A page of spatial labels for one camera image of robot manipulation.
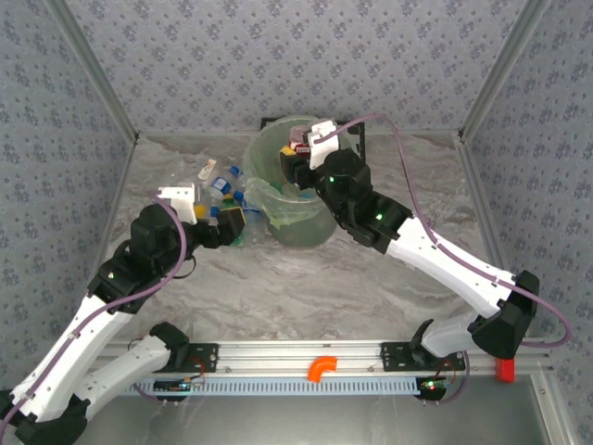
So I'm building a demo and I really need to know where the green bottle yellow cap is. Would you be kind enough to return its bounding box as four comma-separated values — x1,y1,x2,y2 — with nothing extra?
221,193,246,248

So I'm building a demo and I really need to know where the clear bottle blue label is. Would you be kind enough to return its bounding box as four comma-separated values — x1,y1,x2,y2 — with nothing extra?
208,175,246,201

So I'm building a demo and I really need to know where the orange pipe elbow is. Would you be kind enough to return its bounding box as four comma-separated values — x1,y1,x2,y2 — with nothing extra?
307,355,339,384

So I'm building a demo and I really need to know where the translucent green trash bin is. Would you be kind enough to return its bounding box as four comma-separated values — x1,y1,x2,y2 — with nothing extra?
244,115,360,250

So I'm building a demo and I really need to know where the black checkerboard calibration board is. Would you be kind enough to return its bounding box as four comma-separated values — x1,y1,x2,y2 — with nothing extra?
259,117,367,157

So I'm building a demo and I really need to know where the red plastic block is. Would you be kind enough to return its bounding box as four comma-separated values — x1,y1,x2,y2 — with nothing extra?
494,357,516,384

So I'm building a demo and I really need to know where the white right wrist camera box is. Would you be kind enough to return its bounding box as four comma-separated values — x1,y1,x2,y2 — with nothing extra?
306,119,340,171

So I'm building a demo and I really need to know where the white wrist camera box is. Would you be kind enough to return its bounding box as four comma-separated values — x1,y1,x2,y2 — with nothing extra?
306,119,340,171
157,183,196,224

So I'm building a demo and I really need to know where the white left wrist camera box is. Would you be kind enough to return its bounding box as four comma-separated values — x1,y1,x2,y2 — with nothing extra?
157,183,196,224

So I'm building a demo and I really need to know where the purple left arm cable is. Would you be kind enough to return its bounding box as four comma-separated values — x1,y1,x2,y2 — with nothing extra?
0,197,189,435

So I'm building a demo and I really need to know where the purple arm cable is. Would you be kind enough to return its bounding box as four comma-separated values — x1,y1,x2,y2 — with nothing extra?
0,197,189,435
319,113,574,405

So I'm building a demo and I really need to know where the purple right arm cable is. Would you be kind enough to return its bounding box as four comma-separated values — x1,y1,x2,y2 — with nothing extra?
319,113,574,405

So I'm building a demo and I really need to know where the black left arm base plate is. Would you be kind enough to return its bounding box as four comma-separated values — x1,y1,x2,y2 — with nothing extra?
184,342,219,374

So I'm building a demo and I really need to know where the long aluminium mounting rail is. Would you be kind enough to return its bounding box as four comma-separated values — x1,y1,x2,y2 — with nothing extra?
92,339,555,375

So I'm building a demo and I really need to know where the slotted pale blue cable duct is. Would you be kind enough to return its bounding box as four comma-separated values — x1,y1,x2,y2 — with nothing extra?
133,375,425,397

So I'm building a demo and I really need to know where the aluminium frame post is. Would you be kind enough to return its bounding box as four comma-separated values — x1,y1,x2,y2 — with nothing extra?
457,0,553,143
44,0,141,143

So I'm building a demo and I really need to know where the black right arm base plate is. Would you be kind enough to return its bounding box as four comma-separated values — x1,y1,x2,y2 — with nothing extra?
380,341,467,372

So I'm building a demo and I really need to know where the aluminium lower frame profile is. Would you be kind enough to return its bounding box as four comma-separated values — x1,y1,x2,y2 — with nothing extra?
530,374,574,445

